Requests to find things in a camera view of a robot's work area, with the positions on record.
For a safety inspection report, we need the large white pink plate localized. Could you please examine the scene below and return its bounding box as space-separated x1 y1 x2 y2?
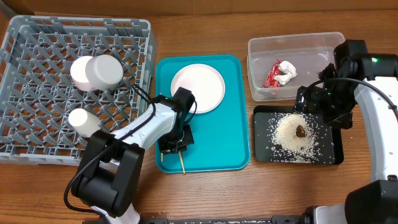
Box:
170 63 226 113

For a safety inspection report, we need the grey bowl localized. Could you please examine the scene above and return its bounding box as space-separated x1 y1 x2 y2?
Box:
85 54 124 91

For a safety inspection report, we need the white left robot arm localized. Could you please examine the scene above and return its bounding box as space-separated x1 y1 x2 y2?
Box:
63 87 196 223

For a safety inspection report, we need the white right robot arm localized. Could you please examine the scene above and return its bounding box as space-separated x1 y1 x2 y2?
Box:
294 40 397 224

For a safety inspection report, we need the black food waste tray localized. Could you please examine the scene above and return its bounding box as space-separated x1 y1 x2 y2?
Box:
253 105 344 165

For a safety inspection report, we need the grey dishwasher rack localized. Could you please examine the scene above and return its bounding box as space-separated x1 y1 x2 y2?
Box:
1 16 157 166

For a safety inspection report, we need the brown food chunk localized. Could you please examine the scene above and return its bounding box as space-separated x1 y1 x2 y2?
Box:
296 125 306 138

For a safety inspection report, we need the crumpled white tissue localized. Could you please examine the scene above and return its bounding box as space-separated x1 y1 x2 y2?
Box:
275 61 297 85

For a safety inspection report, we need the clear plastic bin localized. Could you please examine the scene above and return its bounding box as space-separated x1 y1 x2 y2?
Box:
247 32 345 101

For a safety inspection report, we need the red wrapper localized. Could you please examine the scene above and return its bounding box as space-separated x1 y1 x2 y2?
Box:
262 60 281 88

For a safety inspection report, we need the pile of rice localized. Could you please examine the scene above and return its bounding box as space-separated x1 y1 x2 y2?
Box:
261 113 335 164

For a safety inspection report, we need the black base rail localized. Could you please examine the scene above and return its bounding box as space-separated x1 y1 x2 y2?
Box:
139 212 315 224

